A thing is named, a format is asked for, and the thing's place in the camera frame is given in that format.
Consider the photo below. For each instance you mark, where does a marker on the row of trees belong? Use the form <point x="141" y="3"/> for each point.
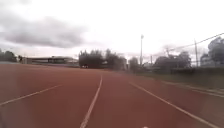
<point x="91" y="60"/>

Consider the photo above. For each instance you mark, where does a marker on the tall light pole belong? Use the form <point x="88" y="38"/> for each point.
<point x="141" y="50"/>

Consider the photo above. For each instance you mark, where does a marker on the low building with flat roof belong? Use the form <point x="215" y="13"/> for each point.
<point x="53" y="60"/>

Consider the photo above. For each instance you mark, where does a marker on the grass strip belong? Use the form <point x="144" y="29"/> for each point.
<point x="193" y="80"/>

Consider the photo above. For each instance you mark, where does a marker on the utility pole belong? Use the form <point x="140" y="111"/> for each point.
<point x="196" y="53"/>

